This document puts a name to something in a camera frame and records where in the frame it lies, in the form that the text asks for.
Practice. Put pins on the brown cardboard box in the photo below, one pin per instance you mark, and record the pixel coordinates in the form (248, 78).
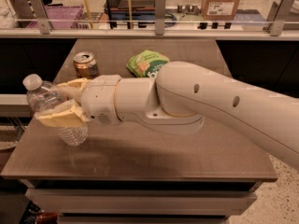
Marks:
(219, 9)

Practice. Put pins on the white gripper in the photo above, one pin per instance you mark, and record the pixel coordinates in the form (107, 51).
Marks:
(99, 99)

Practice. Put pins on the purple plastic crate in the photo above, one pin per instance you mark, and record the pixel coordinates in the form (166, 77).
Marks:
(64, 17)

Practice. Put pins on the gold soda can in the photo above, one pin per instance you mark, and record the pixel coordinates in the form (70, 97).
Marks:
(85, 65)

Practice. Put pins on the green dang snack bag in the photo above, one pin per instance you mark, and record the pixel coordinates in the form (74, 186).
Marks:
(147, 63)

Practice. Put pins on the clear plastic water bottle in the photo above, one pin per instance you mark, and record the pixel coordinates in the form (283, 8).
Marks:
(43, 95)

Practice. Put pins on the glass railing with metal posts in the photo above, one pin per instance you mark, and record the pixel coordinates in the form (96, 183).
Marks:
(255, 22)

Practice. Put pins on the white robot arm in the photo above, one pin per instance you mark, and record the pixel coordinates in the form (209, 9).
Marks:
(178, 100)

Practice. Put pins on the grey table base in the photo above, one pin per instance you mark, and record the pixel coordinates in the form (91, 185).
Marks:
(79, 204)

